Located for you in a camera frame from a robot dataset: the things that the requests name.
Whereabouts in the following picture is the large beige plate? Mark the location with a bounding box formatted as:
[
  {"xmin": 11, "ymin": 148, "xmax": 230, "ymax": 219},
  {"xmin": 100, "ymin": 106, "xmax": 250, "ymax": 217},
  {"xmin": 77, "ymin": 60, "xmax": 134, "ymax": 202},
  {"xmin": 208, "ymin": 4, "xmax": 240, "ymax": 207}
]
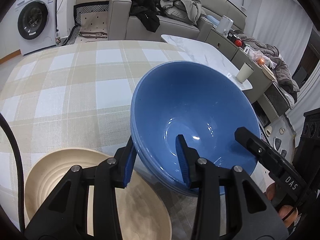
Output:
[{"xmin": 25, "ymin": 145, "xmax": 172, "ymax": 239}]

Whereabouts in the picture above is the small blue bowl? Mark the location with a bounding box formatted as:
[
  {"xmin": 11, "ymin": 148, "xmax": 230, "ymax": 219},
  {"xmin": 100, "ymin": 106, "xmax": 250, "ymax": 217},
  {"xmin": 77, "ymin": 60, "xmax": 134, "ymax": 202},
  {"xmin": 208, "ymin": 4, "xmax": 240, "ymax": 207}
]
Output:
[{"xmin": 130, "ymin": 61, "xmax": 260, "ymax": 196}]

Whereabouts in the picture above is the light blue bowl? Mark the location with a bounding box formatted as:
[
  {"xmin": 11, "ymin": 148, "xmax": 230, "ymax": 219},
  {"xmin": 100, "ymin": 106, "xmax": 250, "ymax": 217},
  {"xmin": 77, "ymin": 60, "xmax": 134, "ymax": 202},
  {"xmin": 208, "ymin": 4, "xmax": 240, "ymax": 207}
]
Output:
[{"xmin": 130, "ymin": 116, "xmax": 226, "ymax": 196}]

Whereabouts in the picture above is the medium blue bowl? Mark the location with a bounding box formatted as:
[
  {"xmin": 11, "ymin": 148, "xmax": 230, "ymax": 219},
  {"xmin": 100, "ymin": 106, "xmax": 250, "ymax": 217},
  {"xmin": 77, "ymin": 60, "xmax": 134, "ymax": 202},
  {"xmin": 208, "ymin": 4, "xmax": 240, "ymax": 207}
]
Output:
[{"xmin": 130, "ymin": 110, "xmax": 242, "ymax": 196}]

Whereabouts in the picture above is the person's right hand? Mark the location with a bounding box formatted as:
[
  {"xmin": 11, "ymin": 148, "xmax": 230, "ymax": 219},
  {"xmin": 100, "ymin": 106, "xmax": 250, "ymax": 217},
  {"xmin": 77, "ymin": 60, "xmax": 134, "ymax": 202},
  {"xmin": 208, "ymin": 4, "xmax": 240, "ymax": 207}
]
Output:
[{"xmin": 264, "ymin": 183, "xmax": 298, "ymax": 228}]

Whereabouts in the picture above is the grey blanket on bed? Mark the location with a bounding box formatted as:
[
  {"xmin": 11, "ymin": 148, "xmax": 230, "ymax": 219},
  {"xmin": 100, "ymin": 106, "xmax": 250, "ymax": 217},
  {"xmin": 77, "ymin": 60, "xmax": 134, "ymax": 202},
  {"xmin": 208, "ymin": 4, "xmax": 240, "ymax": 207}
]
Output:
[{"xmin": 229, "ymin": 30, "xmax": 300, "ymax": 104}]

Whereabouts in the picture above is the cream tumbler cup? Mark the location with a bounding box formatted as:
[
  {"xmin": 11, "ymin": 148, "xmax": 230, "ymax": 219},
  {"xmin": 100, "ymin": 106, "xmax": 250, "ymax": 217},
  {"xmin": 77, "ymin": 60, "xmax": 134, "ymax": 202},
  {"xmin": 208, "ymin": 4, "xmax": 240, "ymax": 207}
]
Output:
[{"xmin": 236, "ymin": 62, "xmax": 254, "ymax": 83}]

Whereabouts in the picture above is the grey low cabinet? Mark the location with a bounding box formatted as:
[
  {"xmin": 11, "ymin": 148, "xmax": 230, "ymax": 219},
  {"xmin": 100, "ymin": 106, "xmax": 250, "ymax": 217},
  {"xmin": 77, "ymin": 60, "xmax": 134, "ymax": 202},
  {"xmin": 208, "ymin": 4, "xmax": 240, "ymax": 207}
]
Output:
[{"xmin": 204, "ymin": 27, "xmax": 293, "ymax": 123}]

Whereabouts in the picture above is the orange fruit in bag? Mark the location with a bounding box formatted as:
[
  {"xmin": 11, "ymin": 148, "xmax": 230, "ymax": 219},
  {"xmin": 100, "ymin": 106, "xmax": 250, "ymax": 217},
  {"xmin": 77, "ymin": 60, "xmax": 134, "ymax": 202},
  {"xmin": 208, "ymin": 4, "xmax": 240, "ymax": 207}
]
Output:
[{"xmin": 257, "ymin": 58, "xmax": 265, "ymax": 65}]

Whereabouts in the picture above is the red apple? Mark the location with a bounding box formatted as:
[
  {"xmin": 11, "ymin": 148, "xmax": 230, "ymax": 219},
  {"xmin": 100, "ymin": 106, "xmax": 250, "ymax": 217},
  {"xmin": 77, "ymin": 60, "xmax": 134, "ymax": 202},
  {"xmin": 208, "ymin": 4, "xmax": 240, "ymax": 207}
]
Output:
[{"xmin": 234, "ymin": 39, "xmax": 242, "ymax": 47}]

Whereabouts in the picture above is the plaid beige tablecloth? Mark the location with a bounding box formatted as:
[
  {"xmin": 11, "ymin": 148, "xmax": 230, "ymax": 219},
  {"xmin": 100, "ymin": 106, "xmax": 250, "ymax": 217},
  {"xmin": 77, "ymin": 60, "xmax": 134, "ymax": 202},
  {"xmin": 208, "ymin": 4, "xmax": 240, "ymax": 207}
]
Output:
[{"xmin": 1, "ymin": 40, "xmax": 197, "ymax": 239}]

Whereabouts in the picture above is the white marble coffee table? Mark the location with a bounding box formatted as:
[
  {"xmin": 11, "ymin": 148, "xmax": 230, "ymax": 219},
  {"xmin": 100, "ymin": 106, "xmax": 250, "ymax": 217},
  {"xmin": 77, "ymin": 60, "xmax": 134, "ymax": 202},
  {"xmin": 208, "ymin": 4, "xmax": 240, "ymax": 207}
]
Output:
[{"xmin": 161, "ymin": 34, "xmax": 253, "ymax": 91}]

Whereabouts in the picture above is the white humidifier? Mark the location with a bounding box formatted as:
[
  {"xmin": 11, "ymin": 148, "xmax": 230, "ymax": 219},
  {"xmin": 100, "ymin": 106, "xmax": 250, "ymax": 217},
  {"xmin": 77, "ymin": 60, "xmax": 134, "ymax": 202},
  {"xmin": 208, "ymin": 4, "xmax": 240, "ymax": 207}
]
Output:
[{"xmin": 216, "ymin": 15, "xmax": 234, "ymax": 37}]

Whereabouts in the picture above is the grey hooded jacket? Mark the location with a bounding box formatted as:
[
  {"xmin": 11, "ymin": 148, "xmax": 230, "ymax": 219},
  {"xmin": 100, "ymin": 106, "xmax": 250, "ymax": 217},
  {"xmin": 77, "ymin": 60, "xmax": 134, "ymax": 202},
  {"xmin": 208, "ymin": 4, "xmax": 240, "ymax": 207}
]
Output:
[{"xmin": 159, "ymin": 0, "xmax": 205, "ymax": 25}]

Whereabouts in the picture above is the plastic water bottle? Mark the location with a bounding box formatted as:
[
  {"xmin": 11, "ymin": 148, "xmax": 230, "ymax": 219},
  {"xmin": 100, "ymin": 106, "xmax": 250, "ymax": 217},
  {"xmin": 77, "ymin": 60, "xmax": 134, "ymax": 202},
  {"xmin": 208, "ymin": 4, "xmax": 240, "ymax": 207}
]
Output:
[{"xmin": 55, "ymin": 30, "xmax": 61, "ymax": 46}]

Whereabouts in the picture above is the grey sofa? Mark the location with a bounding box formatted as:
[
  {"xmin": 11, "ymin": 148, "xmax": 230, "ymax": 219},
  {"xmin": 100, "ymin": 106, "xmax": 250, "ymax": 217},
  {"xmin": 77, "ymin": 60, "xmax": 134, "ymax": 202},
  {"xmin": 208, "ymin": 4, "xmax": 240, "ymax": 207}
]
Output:
[{"xmin": 107, "ymin": 0, "xmax": 247, "ymax": 42}]

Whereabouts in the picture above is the black jacket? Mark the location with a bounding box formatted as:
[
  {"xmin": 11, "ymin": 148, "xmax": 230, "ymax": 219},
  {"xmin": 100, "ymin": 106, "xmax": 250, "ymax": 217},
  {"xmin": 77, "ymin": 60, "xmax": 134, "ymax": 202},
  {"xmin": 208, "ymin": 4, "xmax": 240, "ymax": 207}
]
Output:
[{"xmin": 129, "ymin": 0, "xmax": 160, "ymax": 33}]

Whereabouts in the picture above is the white washing machine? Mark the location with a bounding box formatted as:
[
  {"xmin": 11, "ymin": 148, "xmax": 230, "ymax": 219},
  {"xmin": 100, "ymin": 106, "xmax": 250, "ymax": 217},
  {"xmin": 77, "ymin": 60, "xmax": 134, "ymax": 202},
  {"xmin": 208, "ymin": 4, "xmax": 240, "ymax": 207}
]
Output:
[{"xmin": 14, "ymin": 0, "xmax": 57, "ymax": 55}]

